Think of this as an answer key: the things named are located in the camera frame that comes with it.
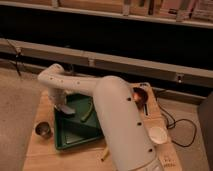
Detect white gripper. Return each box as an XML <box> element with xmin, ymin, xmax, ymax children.
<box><xmin>49</xmin><ymin>89</ymin><xmax>75</xmax><ymax>115</ymax></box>

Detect green plastic tray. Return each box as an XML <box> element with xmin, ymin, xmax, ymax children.
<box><xmin>54</xmin><ymin>94</ymin><xmax>103</xmax><ymax>150</ymax></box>

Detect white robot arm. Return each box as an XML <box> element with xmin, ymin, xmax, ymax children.
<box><xmin>38</xmin><ymin>64</ymin><xmax>164</xmax><ymax>171</ymax></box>

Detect black power cable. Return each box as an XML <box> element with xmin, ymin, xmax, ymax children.
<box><xmin>153</xmin><ymin>88</ymin><xmax>198</xmax><ymax>148</ymax></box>

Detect metal shelf rail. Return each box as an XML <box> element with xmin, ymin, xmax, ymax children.
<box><xmin>0</xmin><ymin>38</ymin><xmax>213</xmax><ymax>88</ymax></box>

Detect red bowl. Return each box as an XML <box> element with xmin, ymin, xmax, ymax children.
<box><xmin>133</xmin><ymin>87</ymin><xmax>148</xmax><ymax>109</ymax></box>

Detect small metal cup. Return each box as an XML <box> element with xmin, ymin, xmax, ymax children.
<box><xmin>35</xmin><ymin>122</ymin><xmax>51</xmax><ymax>138</ymax></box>

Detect green banana-shaped toy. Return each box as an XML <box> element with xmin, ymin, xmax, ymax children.
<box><xmin>80</xmin><ymin>102</ymin><xmax>93</xmax><ymax>122</ymax></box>

